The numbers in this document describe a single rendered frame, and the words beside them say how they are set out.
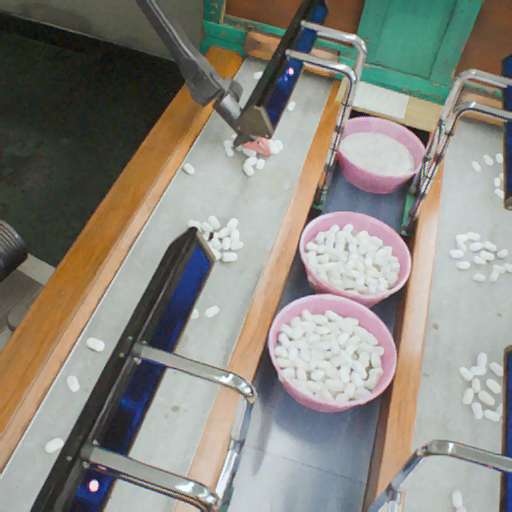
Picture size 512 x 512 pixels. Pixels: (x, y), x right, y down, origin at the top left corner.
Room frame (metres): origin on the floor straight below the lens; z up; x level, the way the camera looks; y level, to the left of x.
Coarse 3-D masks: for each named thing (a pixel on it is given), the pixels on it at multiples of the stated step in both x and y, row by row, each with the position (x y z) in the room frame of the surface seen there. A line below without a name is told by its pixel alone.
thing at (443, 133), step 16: (464, 80) 1.32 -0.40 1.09; (496, 80) 1.31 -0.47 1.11; (448, 96) 1.33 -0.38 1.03; (448, 112) 1.32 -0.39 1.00; (464, 112) 1.18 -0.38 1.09; (480, 112) 1.16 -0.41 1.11; (496, 112) 1.17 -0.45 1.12; (448, 128) 1.18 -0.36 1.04; (432, 144) 1.32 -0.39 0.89; (448, 144) 1.18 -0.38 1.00; (432, 160) 1.18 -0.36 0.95; (416, 176) 1.33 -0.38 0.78; (432, 176) 1.17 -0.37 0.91; (416, 192) 1.33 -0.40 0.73; (416, 208) 1.17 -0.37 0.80; (400, 224) 1.23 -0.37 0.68
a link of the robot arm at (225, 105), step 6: (228, 90) 1.38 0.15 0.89; (222, 96) 1.34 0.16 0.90; (228, 96) 1.34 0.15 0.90; (234, 96) 1.38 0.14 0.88; (216, 102) 1.33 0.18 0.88; (222, 102) 1.32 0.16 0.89; (228, 102) 1.33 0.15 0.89; (234, 102) 1.34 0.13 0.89; (216, 108) 1.32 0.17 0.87; (222, 108) 1.32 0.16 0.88; (228, 108) 1.32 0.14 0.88; (234, 108) 1.33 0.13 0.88; (222, 114) 1.31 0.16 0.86; (228, 114) 1.31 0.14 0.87
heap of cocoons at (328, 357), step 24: (288, 336) 0.77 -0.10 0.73; (312, 336) 0.77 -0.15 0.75; (336, 336) 0.79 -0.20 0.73; (360, 336) 0.80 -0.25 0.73; (288, 360) 0.70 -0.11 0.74; (312, 360) 0.71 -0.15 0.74; (336, 360) 0.72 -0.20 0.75; (360, 360) 0.73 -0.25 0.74; (312, 384) 0.65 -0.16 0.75; (336, 384) 0.66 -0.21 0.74; (360, 384) 0.68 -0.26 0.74
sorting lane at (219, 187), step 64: (256, 64) 1.79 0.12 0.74; (192, 192) 1.13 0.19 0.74; (256, 192) 1.18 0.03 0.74; (128, 256) 0.89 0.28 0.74; (256, 256) 0.96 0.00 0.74; (128, 320) 0.72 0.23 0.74; (192, 320) 0.75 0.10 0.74; (64, 384) 0.55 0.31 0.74; (192, 384) 0.60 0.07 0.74; (192, 448) 0.47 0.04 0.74
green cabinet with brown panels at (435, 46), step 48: (240, 0) 1.83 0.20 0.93; (288, 0) 1.81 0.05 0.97; (336, 0) 1.79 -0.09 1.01; (384, 0) 1.76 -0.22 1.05; (432, 0) 1.75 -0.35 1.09; (480, 0) 1.73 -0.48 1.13; (336, 48) 1.78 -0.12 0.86; (384, 48) 1.77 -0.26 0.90; (432, 48) 1.75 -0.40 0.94; (480, 48) 1.73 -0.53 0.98
